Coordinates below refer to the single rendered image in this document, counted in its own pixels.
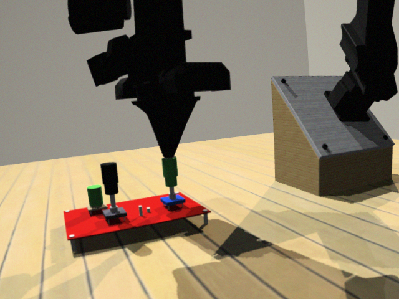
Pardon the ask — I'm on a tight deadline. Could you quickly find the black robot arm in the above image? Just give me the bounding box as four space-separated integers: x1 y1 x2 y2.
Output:
67 0 398 122

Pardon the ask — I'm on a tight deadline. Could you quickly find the red circuit board with knobs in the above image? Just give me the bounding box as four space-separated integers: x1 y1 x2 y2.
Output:
64 156 211 252

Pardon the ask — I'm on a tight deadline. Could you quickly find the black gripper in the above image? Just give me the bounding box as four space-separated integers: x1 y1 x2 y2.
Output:
115 19 231 158

